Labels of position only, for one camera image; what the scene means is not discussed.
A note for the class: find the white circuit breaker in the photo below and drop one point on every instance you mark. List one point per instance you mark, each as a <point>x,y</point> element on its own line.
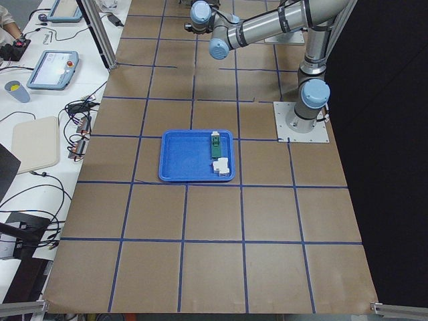
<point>221,166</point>

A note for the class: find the green terminal block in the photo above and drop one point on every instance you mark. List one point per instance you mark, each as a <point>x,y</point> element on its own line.
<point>216,145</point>

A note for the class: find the blue plastic tray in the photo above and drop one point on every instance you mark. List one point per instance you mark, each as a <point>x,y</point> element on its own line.
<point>185,156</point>

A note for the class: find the black power adapter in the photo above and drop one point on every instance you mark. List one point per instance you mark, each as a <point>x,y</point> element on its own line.
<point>114,20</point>

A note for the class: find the beige pad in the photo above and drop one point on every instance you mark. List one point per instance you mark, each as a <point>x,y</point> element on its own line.
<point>36,144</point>

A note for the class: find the blue teach pendant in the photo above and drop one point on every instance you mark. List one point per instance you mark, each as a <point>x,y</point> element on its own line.
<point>54,70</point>
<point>64,11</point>

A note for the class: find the grey plastic cup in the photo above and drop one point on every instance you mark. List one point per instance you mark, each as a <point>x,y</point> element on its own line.
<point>17,91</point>

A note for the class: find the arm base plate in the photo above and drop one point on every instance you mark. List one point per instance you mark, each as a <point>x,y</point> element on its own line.
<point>291,128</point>
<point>295,38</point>

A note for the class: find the aluminium frame post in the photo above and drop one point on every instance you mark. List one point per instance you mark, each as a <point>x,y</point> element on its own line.
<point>93,20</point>

